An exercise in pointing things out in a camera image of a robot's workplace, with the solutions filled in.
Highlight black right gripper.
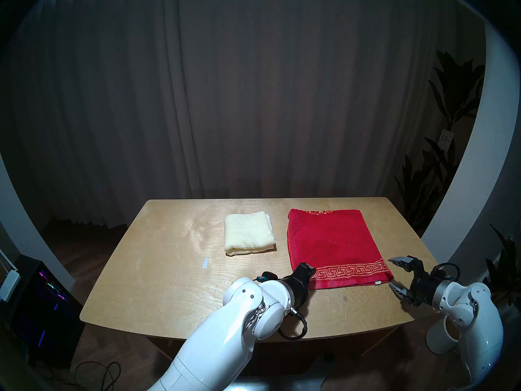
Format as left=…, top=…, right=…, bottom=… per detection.
left=388, top=256, right=438, bottom=307

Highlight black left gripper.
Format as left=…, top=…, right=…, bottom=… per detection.
left=285, top=263, right=316, bottom=309

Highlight red towel with gold border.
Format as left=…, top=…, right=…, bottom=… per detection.
left=287, top=209, right=394, bottom=290

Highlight cream dotted towel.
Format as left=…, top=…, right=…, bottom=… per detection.
left=224, top=211, right=277, bottom=256

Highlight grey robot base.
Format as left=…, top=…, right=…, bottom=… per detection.
left=228, top=354, right=336, bottom=391

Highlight small dark potted plant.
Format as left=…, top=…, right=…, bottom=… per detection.
left=482, top=223, right=521, bottom=309

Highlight white curved arch pillar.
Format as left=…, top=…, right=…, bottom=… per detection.
left=0, top=154, right=76, bottom=291
left=421, top=11, right=521, bottom=272

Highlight grey-brown pleated curtain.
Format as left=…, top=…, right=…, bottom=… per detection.
left=12, top=0, right=485, bottom=228

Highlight tall dark leafy plant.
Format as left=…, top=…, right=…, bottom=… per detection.
left=393, top=48, right=487, bottom=236

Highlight black computer with RGB lights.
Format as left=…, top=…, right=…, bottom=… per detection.
left=0, top=254, right=84, bottom=352

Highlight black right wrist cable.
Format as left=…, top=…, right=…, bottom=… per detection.
left=433, top=262, right=462, bottom=281

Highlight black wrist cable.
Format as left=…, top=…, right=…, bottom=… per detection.
left=433, top=262, right=462, bottom=281
left=279, top=307, right=308, bottom=341

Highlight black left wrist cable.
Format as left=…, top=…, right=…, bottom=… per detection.
left=279, top=307, right=308, bottom=341

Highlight black floor cables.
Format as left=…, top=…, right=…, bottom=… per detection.
left=61, top=360, right=121, bottom=391

